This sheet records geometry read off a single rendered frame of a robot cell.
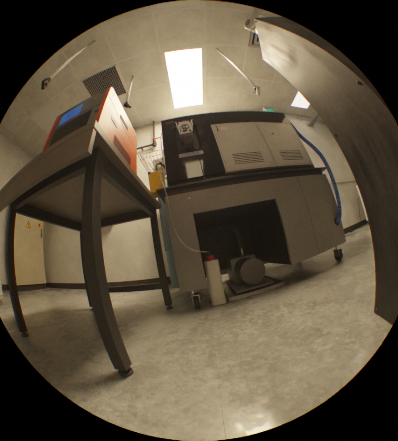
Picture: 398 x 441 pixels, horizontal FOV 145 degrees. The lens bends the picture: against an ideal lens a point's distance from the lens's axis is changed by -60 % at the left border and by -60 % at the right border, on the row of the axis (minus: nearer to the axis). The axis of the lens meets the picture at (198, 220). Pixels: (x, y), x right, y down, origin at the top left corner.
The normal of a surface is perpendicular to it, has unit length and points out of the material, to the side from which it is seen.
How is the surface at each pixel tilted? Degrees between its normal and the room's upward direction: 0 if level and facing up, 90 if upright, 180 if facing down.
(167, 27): 180
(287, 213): 90
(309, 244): 90
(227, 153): 90
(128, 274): 90
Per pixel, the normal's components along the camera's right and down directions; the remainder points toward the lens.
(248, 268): -0.03, -0.22
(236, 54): 0.18, 0.96
